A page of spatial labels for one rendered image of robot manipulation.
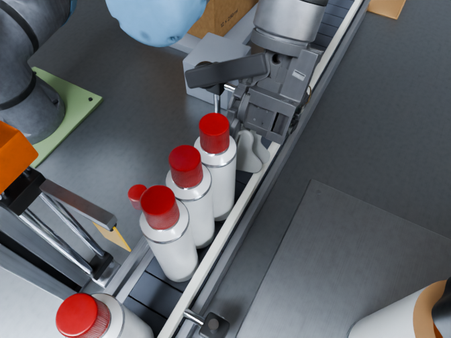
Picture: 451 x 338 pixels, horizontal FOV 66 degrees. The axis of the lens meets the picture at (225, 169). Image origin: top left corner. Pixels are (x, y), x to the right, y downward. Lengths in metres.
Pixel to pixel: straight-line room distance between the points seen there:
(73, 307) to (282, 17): 0.34
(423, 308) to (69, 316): 0.28
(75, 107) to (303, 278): 0.55
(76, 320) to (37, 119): 0.49
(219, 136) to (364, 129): 0.43
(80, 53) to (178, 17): 0.62
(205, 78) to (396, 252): 0.37
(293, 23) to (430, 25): 0.69
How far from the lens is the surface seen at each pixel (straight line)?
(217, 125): 0.37
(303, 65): 0.42
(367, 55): 0.91
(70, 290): 0.56
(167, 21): 0.31
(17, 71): 0.69
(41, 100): 0.73
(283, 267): 0.52
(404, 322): 0.36
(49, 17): 0.72
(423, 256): 0.59
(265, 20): 0.41
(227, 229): 0.49
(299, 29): 0.41
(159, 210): 0.32
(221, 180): 0.42
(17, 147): 0.27
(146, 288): 0.52
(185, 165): 0.34
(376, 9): 1.05
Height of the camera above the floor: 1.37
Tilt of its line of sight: 58 degrees down
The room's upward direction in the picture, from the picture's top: straight up
